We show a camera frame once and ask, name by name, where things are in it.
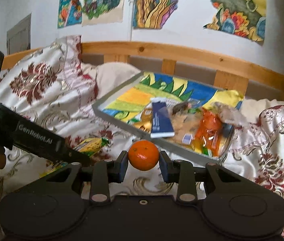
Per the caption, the yellow green cracker packet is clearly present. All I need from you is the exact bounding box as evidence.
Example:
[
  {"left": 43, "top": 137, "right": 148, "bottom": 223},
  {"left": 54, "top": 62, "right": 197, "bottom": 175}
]
[{"left": 40, "top": 138, "right": 111, "bottom": 178}]

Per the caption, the orange tangerine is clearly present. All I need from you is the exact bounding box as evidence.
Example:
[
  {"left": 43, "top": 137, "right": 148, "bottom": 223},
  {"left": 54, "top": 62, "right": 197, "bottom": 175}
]
[{"left": 128, "top": 140, "right": 159, "bottom": 171}]

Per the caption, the clear bag of biscuits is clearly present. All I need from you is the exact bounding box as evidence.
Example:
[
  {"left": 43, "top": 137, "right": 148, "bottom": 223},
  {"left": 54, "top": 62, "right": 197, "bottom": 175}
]
[{"left": 169, "top": 113, "right": 203, "bottom": 144}]

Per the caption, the navy blue box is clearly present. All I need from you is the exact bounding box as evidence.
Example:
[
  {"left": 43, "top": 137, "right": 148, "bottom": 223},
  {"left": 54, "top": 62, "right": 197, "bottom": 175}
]
[{"left": 150, "top": 102, "right": 175, "bottom": 139}]

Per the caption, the orange red snack bag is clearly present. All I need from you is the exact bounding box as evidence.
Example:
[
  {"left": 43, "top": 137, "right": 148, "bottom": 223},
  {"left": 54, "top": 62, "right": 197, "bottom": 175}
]
[{"left": 195, "top": 109, "right": 223, "bottom": 157}]

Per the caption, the dark dried snack clear bag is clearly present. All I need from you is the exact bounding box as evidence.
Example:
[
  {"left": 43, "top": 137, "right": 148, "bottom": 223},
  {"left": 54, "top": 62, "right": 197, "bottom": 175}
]
[{"left": 172, "top": 101, "right": 191, "bottom": 115}]

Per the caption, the clear pastry bar package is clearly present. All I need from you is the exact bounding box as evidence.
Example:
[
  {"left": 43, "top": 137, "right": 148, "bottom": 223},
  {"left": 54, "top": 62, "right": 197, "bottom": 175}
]
[{"left": 215, "top": 102, "right": 249, "bottom": 128}]

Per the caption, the floral satin bedspread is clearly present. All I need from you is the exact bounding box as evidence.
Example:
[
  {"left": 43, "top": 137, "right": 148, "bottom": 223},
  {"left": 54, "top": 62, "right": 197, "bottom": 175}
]
[{"left": 0, "top": 35, "right": 284, "bottom": 241}]

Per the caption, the grey tray with colourful drawing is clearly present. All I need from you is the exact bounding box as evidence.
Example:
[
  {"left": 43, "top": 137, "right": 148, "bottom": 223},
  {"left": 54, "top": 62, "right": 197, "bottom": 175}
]
[{"left": 92, "top": 72, "right": 244, "bottom": 165}]

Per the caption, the cream pillow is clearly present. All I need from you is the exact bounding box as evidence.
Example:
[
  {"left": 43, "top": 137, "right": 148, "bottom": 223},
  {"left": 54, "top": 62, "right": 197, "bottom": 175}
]
[{"left": 81, "top": 62, "right": 141, "bottom": 99}]

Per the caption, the wooden bed headboard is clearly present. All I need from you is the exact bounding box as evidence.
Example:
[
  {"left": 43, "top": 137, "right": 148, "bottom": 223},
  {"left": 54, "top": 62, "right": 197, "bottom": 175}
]
[{"left": 0, "top": 41, "right": 284, "bottom": 102}]

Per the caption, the girl drawing blue poster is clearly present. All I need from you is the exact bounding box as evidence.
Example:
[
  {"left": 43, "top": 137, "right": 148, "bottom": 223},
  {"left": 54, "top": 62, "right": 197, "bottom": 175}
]
[{"left": 57, "top": 0, "right": 82, "bottom": 29}]

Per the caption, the blond child drawing poster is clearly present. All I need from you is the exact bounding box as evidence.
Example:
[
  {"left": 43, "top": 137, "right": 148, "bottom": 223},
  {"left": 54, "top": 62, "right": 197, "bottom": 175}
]
[{"left": 81, "top": 0, "right": 124, "bottom": 26}]

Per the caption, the purple wavy drawing poster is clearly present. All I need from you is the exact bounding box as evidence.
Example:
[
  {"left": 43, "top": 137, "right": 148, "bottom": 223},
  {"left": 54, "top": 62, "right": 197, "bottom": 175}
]
[{"left": 132, "top": 0, "right": 178, "bottom": 29}]

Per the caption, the landscape flowers drawing poster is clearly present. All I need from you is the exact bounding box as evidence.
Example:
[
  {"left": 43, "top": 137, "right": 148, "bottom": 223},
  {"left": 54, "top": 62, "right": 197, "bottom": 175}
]
[{"left": 203, "top": 0, "right": 266, "bottom": 42}]

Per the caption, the grey wall panel box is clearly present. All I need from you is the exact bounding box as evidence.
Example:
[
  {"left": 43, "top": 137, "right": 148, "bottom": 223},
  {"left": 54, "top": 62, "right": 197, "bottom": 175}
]
[{"left": 7, "top": 14, "right": 31, "bottom": 54}]

